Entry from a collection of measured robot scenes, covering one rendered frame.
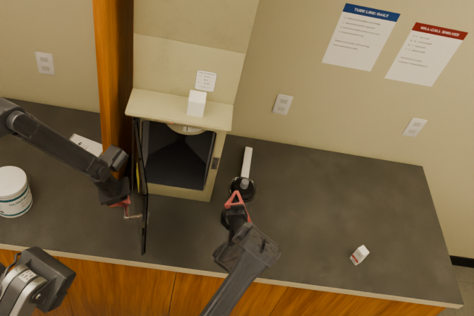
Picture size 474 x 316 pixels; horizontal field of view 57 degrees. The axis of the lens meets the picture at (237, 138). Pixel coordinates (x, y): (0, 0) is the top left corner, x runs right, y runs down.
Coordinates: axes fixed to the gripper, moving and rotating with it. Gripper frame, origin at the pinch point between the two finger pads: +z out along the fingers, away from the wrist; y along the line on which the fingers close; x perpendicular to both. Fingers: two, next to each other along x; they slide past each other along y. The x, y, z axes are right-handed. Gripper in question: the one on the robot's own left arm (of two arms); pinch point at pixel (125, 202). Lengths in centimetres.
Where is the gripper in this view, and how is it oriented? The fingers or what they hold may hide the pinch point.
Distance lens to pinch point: 149.9
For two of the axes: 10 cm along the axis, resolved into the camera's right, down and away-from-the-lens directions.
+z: 2.1, 5.5, 8.1
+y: -9.4, 3.3, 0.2
